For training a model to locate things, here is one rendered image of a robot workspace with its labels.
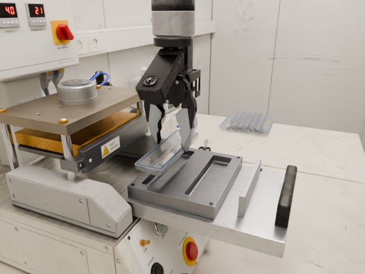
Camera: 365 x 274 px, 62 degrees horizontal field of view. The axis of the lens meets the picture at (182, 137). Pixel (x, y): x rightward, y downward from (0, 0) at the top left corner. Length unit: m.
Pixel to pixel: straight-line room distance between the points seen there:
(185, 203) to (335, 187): 0.70
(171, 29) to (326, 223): 0.67
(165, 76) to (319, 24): 2.48
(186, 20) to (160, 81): 0.12
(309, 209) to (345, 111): 2.11
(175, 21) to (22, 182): 0.40
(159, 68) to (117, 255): 0.32
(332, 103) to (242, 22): 1.07
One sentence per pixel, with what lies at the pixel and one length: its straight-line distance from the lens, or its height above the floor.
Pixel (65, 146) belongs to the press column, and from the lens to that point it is 0.57.
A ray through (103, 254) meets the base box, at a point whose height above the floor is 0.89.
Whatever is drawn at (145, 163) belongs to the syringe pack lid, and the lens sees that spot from 0.55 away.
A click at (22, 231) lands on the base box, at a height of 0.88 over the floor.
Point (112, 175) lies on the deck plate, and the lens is 0.74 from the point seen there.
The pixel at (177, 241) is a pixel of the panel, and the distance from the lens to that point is 0.69.
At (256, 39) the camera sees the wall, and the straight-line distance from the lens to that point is 2.96.
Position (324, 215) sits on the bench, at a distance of 0.98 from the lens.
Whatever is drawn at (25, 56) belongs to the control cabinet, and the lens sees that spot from 0.77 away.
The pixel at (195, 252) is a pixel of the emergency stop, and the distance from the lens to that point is 0.72.
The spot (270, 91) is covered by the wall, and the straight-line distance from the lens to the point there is 3.01.
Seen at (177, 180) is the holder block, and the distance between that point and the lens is 0.57.
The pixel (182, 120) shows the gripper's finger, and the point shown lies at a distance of 0.57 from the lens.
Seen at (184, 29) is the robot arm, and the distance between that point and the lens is 0.54.
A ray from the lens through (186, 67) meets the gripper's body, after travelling 0.59.
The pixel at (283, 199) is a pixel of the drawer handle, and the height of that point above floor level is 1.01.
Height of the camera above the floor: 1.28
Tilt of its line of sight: 22 degrees down
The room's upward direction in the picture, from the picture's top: straight up
